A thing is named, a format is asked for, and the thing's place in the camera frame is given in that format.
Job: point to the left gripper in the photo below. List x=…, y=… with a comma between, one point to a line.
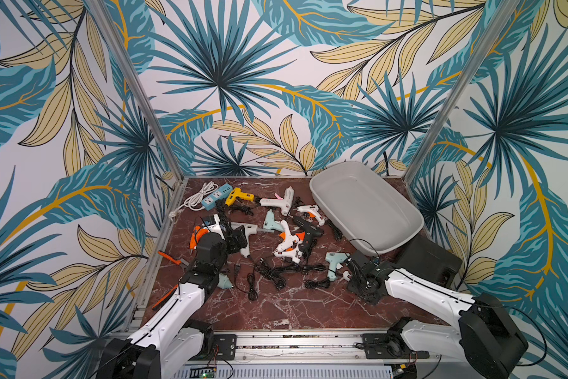
x=241, y=238

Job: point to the grey plastic storage box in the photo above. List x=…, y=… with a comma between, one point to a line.
x=369, y=211

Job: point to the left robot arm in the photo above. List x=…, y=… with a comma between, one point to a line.
x=170, y=312

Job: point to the large white glue gun pink stick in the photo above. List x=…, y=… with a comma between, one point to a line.
x=284, y=204

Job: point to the small white glue gun orange trigger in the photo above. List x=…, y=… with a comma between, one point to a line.
x=314, y=212

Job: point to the yellow glue gun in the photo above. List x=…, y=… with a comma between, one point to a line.
x=236, y=194

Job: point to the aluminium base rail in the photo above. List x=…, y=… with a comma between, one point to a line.
x=334, y=346

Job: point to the teal power strip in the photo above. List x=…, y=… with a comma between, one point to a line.
x=221, y=193

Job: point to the black glue gun orange trigger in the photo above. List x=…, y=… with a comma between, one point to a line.
x=311, y=233

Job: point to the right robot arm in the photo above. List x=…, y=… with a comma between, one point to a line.
x=476, y=330

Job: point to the large white glue gun blue trigger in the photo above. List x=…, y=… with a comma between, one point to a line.
x=249, y=229

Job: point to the orange handled pliers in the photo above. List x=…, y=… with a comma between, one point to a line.
x=180, y=262

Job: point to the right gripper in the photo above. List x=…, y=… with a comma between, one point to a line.
x=360, y=280

